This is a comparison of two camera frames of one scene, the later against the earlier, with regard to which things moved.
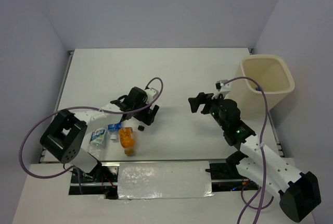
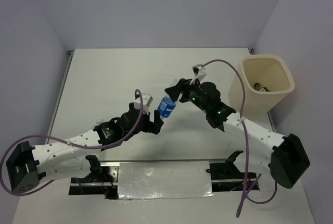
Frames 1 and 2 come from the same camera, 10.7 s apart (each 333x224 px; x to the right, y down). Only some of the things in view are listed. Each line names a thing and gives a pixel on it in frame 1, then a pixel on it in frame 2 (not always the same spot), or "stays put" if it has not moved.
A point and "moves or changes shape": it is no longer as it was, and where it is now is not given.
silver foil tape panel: x=164 y=179 stays put
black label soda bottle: x=141 y=128 moves or changes shape
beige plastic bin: x=272 y=72 stays put
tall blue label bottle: x=113 y=129 moves or changes shape
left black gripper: x=149 y=118 → x=151 y=126
